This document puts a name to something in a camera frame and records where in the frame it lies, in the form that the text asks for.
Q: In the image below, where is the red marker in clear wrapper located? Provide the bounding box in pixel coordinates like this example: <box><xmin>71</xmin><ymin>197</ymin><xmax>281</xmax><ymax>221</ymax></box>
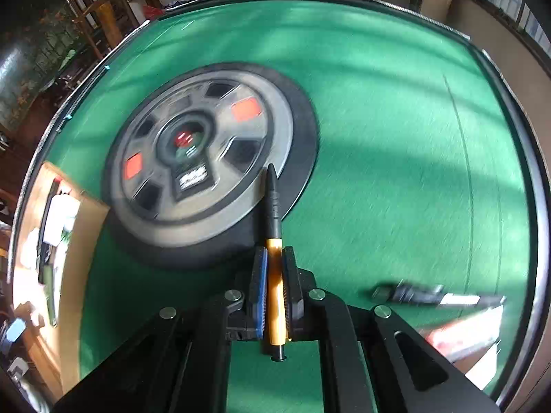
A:
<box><xmin>424</xmin><ymin>305</ymin><xmax>504</xmax><ymax>362</ymax></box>

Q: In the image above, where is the black table rim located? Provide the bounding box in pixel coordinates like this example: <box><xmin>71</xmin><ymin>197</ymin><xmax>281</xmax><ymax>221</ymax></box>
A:
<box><xmin>9</xmin><ymin>0</ymin><xmax>547</xmax><ymax>401</ymax></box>

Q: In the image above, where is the orange and black pen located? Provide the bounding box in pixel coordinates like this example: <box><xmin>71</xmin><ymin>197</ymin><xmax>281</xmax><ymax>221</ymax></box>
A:
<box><xmin>262</xmin><ymin>163</ymin><xmax>288</xmax><ymax>362</ymax></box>

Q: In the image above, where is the round wheel-print mat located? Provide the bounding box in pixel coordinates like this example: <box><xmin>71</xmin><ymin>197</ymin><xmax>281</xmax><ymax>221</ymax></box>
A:
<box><xmin>103</xmin><ymin>62</ymin><xmax>321</xmax><ymax>272</ymax></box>

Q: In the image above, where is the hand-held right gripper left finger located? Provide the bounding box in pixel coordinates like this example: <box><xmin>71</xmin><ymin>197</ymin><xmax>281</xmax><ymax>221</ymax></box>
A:
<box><xmin>52</xmin><ymin>245</ymin><xmax>270</xmax><ymax>413</ymax></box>

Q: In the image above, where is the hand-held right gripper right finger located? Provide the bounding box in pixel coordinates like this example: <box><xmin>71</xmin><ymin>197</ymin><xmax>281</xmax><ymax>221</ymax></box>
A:
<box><xmin>282</xmin><ymin>245</ymin><xmax>500</xmax><ymax>413</ymax></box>

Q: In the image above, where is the black ribbed pen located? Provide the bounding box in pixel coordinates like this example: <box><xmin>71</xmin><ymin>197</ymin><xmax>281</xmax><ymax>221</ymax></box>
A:
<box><xmin>372</xmin><ymin>282</ymin><xmax>506</xmax><ymax>308</ymax></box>

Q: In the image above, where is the cardboard box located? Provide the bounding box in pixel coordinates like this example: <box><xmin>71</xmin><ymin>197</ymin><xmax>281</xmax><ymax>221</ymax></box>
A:
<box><xmin>9</xmin><ymin>161</ymin><xmax>110</xmax><ymax>405</ymax></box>

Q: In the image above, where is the wooden chair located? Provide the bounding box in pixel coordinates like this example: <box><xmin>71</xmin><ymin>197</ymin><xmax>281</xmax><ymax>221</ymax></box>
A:
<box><xmin>71</xmin><ymin>0</ymin><xmax>130</xmax><ymax>59</ymax></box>

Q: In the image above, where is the dark framed window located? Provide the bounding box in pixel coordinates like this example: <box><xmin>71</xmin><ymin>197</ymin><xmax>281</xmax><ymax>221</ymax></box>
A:
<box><xmin>474</xmin><ymin>0</ymin><xmax>551</xmax><ymax>65</ymax></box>

